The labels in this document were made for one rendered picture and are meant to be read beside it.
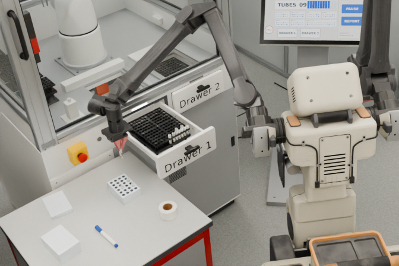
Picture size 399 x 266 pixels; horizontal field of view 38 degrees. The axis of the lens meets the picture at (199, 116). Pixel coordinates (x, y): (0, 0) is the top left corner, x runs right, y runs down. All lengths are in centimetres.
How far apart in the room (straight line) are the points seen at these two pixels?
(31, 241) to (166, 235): 51
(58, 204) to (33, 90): 47
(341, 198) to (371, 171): 155
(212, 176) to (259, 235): 42
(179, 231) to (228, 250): 96
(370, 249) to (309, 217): 28
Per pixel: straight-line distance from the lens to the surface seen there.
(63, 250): 215
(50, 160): 243
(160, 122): 249
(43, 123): 233
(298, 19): 290
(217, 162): 304
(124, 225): 225
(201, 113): 279
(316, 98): 182
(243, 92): 192
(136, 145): 241
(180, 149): 230
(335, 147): 187
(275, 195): 336
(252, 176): 354
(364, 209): 337
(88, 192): 242
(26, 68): 220
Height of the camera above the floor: 233
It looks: 35 degrees down
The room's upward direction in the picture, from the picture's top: 6 degrees counter-clockwise
